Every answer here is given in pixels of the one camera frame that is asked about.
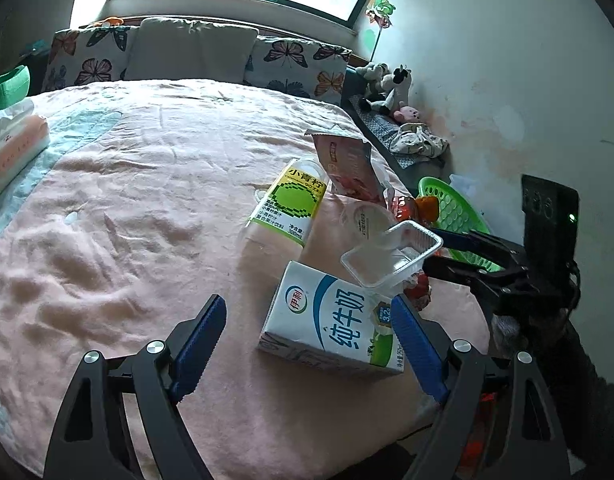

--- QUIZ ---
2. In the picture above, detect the clear cup with lid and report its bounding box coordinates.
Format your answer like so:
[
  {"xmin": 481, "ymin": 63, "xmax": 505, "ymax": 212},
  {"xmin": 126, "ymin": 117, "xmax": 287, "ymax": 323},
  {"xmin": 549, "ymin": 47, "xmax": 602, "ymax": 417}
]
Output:
[{"xmin": 339, "ymin": 200, "xmax": 399, "ymax": 241}]

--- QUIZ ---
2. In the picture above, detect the crumpled patterned cloth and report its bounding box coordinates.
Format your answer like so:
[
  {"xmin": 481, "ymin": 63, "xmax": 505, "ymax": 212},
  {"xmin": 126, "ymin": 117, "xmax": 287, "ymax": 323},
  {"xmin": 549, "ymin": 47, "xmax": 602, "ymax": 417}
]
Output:
[{"xmin": 389, "ymin": 122, "xmax": 450, "ymax": 157}]

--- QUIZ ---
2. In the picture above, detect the pink plush toy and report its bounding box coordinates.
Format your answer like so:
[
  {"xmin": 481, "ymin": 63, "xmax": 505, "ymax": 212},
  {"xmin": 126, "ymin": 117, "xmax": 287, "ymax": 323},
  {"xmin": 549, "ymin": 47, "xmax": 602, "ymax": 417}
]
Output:
[{"xmin": 393, "ymin": 102, "xmax": 423, "ymax": 123}]

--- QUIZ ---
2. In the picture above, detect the pink blanket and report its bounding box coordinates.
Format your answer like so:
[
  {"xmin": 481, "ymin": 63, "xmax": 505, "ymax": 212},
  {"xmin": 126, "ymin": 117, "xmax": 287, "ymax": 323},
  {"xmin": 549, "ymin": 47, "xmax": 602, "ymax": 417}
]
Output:
[{"xmin": 0, "ymin": 79, "xmax": 490, "ymax": 478}]

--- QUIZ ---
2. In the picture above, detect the clear bottle with orange cap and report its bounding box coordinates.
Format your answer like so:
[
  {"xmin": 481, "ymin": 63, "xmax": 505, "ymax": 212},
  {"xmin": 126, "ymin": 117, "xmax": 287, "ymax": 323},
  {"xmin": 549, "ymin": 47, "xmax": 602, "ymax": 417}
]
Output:
[{"xmin": 384, "ymin": 187, "xmax": 440, "ymax": 223}]

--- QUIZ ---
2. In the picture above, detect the grey plush toy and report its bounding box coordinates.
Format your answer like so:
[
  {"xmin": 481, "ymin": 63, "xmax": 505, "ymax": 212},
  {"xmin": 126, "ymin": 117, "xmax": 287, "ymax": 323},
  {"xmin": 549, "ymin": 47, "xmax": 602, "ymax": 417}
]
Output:
[{"xmin": 359, "ymin": 62, "xmax": 390, "ymax": 101}]

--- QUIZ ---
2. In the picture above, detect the grey patterned mat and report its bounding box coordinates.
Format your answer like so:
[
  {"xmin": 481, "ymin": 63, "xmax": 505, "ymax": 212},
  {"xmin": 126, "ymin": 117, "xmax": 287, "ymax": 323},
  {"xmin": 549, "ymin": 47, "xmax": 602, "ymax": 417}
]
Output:
[{"xmin": 347, "ymin": 94, "xmax": 445, "ymax": 171}]

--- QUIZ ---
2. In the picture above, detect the white pillow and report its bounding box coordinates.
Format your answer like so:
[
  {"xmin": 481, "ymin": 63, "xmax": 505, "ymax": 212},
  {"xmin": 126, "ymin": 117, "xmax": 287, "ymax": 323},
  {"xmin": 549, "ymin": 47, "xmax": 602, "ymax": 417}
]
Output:
[{"xmin": 123, "ymin": 16, "xmax": 260, "ymax": 83}]

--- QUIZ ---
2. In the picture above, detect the butterfly print pillow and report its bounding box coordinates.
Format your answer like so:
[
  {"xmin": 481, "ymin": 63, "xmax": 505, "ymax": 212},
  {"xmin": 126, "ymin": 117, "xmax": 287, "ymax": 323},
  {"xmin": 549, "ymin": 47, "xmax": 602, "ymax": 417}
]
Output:
[
  {"xmin": 242, "ymin": 35, "xmax": 353, "ymax": 108},
  {"xmin": 40, "ymin": 25, "xmax": 138, "ymax": 93}
]

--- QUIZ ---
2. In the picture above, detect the green plastic container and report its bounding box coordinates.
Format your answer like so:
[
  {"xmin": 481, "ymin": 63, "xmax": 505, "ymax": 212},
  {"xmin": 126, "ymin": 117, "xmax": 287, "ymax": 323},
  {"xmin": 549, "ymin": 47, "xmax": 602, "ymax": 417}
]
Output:
[{"xmin": 0, "ymin": 65, "xmax": 32, "ymax": 117}]

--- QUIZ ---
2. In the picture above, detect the tissue pack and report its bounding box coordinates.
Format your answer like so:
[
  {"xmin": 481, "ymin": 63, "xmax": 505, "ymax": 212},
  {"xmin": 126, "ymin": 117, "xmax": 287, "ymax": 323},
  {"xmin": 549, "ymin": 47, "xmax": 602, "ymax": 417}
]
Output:
[{"xmin": 0, "ymin": 99, "xmax": 50, "ymax": 208}]

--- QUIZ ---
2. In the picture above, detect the person's right forearm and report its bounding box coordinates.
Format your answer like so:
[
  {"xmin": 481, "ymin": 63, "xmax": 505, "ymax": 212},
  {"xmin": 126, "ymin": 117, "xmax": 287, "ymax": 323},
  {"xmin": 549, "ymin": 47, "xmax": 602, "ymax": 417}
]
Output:
[{"xmin": 489, "ymin": 309, "xmax": 614, "ymax": 480}]

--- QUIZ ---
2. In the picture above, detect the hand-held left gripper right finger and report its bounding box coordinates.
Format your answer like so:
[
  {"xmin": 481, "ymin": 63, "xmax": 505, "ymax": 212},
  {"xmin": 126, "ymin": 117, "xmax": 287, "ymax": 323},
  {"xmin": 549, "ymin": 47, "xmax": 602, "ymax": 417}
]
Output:
[{"xmin": 389, "ymin": 294, "xmax": 572, "ymax": 480}]

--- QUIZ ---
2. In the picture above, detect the pink snack packet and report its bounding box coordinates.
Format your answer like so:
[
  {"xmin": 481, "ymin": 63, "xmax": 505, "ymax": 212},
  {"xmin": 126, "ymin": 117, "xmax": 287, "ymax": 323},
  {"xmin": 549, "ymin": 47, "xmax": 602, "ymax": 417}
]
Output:
[{"xmin": 312, "ymin": 132, "xmax": 388, "ymax": 206}]

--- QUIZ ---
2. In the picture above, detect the green label plastic bottle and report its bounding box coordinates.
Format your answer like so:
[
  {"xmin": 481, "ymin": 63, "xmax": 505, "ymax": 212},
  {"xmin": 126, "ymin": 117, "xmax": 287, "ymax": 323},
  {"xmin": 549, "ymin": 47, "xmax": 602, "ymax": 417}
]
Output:
[{"xmin": 239, "ymin": 157, "xmax": 330, "ymax": 248}]

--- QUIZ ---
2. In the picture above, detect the white and blue milk carton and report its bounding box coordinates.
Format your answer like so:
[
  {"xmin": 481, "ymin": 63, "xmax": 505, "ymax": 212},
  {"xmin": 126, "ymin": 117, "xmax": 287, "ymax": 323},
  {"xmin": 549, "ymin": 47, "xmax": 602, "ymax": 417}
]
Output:
[{"xmin": 258, "ymin": 260, "xmax": 408, "ymax": 376}]

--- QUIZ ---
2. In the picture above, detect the black and white cow plush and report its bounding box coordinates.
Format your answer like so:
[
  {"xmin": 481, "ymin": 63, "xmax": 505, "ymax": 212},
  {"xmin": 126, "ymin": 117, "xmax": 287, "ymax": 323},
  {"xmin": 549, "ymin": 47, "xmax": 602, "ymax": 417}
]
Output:
[{"xmin": 359, "ymin": 64, "xmax": 413, "ymax": 113}]

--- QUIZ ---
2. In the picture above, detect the clear plastic tray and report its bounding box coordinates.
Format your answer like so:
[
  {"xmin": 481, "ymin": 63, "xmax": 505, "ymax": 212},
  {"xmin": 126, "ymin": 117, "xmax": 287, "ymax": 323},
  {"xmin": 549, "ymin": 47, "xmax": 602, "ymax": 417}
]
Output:
[{"xmin": 340, "ymin": 221, "xmax": 444, "ymax": 291}]

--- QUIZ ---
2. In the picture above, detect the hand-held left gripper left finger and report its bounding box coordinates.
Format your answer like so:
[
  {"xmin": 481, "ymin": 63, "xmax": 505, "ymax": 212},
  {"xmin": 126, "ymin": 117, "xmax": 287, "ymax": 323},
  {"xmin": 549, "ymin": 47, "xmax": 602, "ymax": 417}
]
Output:
[{"xmin": 44, "ymin": 294, "xmax": 228, "ymax": 480}]

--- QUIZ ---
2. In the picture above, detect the small red packet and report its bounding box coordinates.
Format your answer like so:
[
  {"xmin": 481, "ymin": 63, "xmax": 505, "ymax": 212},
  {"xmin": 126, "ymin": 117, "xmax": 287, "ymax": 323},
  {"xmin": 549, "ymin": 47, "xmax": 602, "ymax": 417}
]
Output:
[{"xmin": 402, "ymin": 275, "xmax": 433, "ymax": 311}]

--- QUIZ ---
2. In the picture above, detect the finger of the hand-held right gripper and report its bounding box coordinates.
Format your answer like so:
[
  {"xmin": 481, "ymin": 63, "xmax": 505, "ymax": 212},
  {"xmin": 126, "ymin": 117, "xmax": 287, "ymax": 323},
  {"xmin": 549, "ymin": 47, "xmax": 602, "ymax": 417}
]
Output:
[
  {"xmin": 421, "ymin": 255, "xmax": 498, "ymax": 302},
  {"xmin": 429, "ymin": 227, "xmax": 526, "ymax": 273}
]

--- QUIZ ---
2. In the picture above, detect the green plastic basket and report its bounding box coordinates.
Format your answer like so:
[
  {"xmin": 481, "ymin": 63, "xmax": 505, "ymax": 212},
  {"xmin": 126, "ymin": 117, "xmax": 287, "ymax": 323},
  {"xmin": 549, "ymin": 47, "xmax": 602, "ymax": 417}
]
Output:
[{"xmin": 418, "ymin": 176, "xmax": 502, "ymax": 273}]

